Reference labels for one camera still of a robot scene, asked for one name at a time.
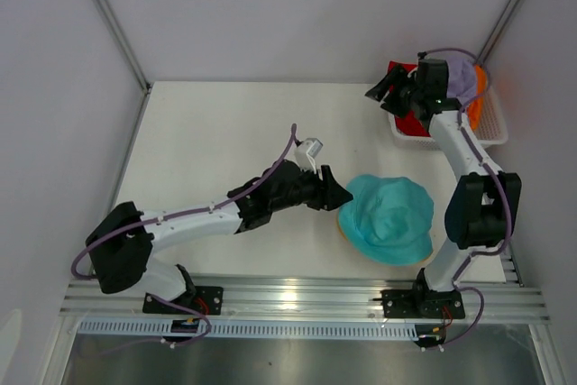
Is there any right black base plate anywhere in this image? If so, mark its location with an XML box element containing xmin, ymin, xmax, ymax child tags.
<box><xmin>374</xmin><ymin>289</ymin><xmax>465</xmax><ymax>320</ymax></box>

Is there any left aluminium corner post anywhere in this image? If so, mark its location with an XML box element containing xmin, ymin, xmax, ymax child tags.
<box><xmin>92</xmin><ymin>0</ymin><xmax>151</xmax><ymax>93</ymax></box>

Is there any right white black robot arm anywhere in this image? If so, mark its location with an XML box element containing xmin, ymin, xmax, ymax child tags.
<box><xmin>366</xmin><ymin>56</ymin><xmax>522</xmax><ymax>319</ymax></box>

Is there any white slotted cable duct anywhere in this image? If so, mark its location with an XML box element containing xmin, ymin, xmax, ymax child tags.
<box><xmin>78</xmin><ymin>317</ymin><xmax>417</xmax><ymax>342</ymax></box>

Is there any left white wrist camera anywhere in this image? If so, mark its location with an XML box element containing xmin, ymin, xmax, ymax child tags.
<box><xmin>294</xmin><ymin>138</ymin><xmax>323</xmax><ymax>173</ymax></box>

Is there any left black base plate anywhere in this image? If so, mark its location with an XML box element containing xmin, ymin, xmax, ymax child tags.
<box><xmin>142</xmin><ymin>286</ymin><xmax>224</xmax><ymax>316</ymax></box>

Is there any white plastic basket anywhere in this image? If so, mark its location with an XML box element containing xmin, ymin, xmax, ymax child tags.
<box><xmin>388</xmin><ymin>87</ymin><xmax>508</xmax><ymax>151</ymax></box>

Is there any right aluminium corner post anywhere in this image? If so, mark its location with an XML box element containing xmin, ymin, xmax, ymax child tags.
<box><xmin>477</xmin><ymin>0</ymin><xmax>525</xmax><ymax>64</ymax></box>

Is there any aluminium mounting rail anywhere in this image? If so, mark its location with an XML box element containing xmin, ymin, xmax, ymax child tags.
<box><xmin>60</xmin><ymin>275</ymin><xmax>551</xmax><ymax>325</ymax></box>

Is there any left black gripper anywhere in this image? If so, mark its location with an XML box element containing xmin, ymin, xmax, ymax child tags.
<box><xmin>270</xmin><ymin>162</ymin><xmax>353</xmax><ymax>214</ymax></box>

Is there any aluminium corner post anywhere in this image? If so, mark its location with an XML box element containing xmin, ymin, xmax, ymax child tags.
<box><xmin>92</xmin><ymin>0</ymin><xmax>151</xmax><ymax>93</ymax></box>
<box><xmin>477</xmin><ymin>0</ymin><xmax>525</xmax><ymax>64</ymax></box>

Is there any red bucket hat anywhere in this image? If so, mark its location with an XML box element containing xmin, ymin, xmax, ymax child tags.
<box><xmin>388</xmin><ymin>60</ymin><xmax>430</xmax><ymax>138</ymax></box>

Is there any teal bucket hat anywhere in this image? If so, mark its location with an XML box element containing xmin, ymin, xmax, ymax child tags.
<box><xmin>337</xmin><ymin>174</ymin><xmax>434</xmax><ymax>238</ymax></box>

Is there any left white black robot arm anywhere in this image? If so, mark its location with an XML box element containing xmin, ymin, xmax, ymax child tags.
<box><xmin>86</xmin><ymin>160</ymin><xmax>353</xmax><ymax>314</ymax></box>

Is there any yellow bucket hat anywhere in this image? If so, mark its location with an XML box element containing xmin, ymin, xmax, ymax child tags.
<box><xmin>336</xmin><ymin>221</ymin><xmax>434</xmax><ymax>267</ymax></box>

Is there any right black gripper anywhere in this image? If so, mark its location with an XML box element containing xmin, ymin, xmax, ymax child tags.
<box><xmin>366</xmin><ymin>64</ymin><xmax>424</xmax><ymax>120</ymax></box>

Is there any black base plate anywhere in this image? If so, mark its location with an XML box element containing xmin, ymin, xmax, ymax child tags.
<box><xmin>374</xmin><ymin>289</ymin><xmax>465</xmax><ymax>320</ymax></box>
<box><xmin>142</xmin><ymin>286</ymin><xmax>224</xmax><ymax>316</ymax></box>

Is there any orange bucket hat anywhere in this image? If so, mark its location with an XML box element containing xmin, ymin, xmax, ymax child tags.
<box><xmin>466</xmin><ymin>65</ymin><xmax>489</xmax><ymax>131</ymax></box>

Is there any lavender bucket hat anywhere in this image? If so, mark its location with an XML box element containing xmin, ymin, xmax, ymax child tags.
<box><xmin>445</xmin><ymin>55</ymin><xmax>478</xmax><ymax>105</ymax></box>

